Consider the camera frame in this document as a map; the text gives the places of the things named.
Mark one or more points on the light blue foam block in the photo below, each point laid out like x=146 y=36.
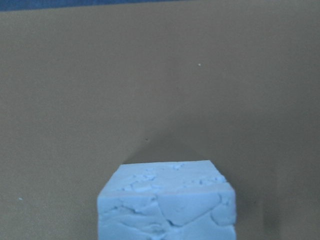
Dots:
x=175 y=200

